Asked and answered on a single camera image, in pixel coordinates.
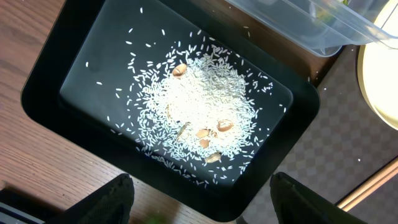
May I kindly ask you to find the clear plastic bin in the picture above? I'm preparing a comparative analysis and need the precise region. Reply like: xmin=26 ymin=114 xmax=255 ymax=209
xmin=228 ymin=0 xmax=397 ymax=57

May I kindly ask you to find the black plastic tray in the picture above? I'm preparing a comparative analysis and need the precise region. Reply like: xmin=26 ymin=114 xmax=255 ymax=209
xmin=21 ymin=1 xmax=320 ymax=222

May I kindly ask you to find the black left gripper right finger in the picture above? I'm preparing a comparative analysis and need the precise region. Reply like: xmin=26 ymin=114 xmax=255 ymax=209
xmin=270 ymin=172 xmax=366 ymax=224

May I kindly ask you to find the wooden chopstick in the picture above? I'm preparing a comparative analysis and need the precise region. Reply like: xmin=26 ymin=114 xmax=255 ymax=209
xmin=337 ymin=157 xmax=397 ymax=212

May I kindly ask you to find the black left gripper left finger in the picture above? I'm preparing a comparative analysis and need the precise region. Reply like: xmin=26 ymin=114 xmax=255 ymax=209
xmin=46 ymin=174 xmax=134 ymax=224

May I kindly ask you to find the pile of white rice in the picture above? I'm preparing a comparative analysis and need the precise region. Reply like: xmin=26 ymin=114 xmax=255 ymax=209
xmin=83 ymin=6 xmax=289 ymax=189

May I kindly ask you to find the yellow plate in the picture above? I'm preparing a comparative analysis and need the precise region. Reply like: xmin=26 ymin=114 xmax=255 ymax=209
xmin=357 ymin=0 xmax=397 ymax=129

